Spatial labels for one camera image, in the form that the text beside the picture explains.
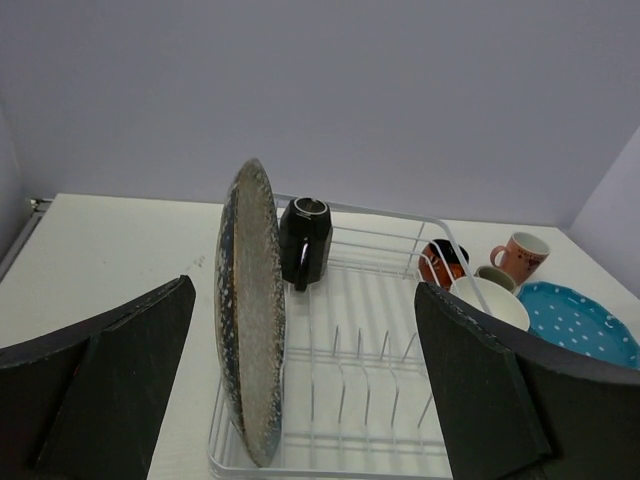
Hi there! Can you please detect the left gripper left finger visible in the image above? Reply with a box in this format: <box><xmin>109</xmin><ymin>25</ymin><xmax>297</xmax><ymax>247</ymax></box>
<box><xmin>1</xmin><ymin>275</ymin><xmax>196</xmax><ymax>479</ymax></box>

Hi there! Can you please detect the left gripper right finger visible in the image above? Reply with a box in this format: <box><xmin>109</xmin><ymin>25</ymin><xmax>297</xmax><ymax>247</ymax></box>
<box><xmin>414</xmin><ymin>282</ymin><xmax>639</xmax><ymax>479</ymax></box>

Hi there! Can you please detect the blue polka dot plate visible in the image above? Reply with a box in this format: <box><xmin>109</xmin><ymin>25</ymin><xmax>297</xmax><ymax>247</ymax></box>
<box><xmin>517</xmin><ymin>281</ymin><xmax>639</xmax><ymax>370</ymax></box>

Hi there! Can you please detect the small olive green cup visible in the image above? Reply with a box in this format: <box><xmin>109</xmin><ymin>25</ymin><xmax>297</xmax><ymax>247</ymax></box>
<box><xmin>475</xmin><ymin>265</ymin><xmax>518</xmax><ymax>295</ymax></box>

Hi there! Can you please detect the pink mug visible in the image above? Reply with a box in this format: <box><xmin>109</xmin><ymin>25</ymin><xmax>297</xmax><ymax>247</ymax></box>
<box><xmin>490</xmin><ymin>232</ymin><xmax>551</xmax><ymax>285</ymax></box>

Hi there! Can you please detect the speckled grey plate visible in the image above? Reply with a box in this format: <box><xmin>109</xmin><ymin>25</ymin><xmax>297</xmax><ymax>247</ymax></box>
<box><xmin>214</xmin><ymin>159</ymin><xmax>286</xmax><ymax>468</ymax></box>

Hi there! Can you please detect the black mug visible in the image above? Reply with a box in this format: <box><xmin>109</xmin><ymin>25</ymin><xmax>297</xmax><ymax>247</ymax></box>
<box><xmin>279</xmin><ymin>197</ymin><xmax>333</xmax><ymax>292</ymax></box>

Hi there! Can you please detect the white bowl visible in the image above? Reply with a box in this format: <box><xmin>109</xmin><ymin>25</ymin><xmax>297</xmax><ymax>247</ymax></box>
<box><xmin>449</xmin><ymin>276</ymin><xmax>530</xmax><ymax>331</ymax></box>

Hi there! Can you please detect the black and orange cup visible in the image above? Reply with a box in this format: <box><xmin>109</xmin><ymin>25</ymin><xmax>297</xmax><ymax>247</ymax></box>
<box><xmin>418</xmin><ymin>239</ymin><xmax>466</xmax><ymax>290</ymax></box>

